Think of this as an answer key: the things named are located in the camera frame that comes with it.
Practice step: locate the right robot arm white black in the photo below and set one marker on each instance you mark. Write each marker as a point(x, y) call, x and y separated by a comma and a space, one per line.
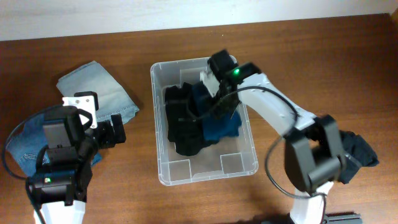
point(314, 156)

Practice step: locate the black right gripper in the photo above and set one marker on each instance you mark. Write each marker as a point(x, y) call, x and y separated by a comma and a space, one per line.
point(220, 113)

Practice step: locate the light blue jeans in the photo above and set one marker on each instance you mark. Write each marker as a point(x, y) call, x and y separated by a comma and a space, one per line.
point(112, 97)

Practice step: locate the clear plastic storage bin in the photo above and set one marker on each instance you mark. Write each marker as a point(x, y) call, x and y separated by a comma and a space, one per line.
point(231, 157)

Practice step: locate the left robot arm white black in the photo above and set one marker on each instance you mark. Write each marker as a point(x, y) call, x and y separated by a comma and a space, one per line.
point(58, 189)

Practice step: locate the dark blue folded jeans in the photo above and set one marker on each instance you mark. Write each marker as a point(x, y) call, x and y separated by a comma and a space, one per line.
point(25, 146)

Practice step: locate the black garment with tape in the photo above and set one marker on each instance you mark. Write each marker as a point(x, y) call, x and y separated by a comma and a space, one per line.
point(186, 133)

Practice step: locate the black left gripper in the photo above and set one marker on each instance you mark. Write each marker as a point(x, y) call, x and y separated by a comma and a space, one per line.
point(112, 137)

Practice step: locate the teal blue garment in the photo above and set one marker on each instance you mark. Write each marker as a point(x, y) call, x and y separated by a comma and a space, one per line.
point(214, 128)

